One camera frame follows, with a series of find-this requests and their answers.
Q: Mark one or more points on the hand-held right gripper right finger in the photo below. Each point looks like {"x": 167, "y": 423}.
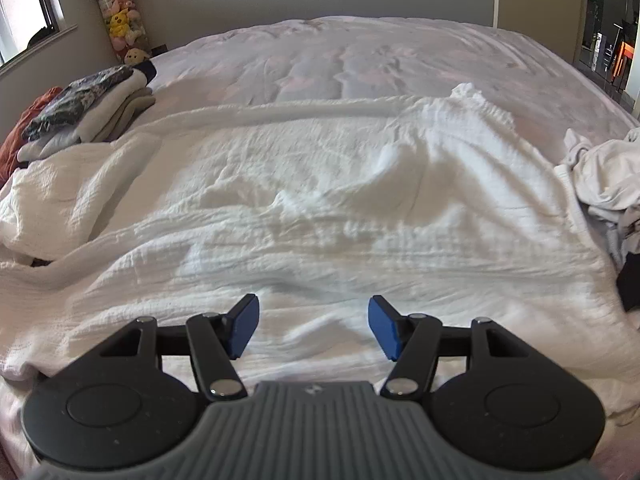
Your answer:
{"x": 385, "y": 327}

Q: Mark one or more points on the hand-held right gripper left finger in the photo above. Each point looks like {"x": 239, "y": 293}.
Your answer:
{"x": 242, "y": 327}

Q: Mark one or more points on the stack of folded clothes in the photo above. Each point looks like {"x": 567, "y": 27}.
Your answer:
{"x": 95, "y": 120}

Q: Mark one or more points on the beige folded garment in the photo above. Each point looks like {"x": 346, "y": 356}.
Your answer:
{"x": 135, "y": 105}

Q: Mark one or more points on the dark cloth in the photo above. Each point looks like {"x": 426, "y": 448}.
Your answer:
{"x": 630, "y": 285}

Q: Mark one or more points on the bed with pink dotted sheet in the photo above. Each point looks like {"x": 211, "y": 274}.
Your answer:
{"x": 350, "y": 60}

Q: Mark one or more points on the navy blue cloth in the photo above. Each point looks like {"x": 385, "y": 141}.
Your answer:
{"x": 147, "y": 71}

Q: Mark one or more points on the dark floral folded garment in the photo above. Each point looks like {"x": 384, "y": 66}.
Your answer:
{"x": 80, "y": 95}

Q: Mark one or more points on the rust red garment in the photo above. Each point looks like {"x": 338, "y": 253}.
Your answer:
{"x": 20, "y": 130}

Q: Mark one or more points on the tube of plush toys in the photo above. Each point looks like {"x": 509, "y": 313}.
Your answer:
{"x": 117, "y": 10}

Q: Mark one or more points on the orange chair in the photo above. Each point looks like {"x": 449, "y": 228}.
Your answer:
{"x": 622, "y": 62}

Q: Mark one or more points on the window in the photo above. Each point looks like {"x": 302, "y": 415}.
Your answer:
{"x": 25, "y": 5}

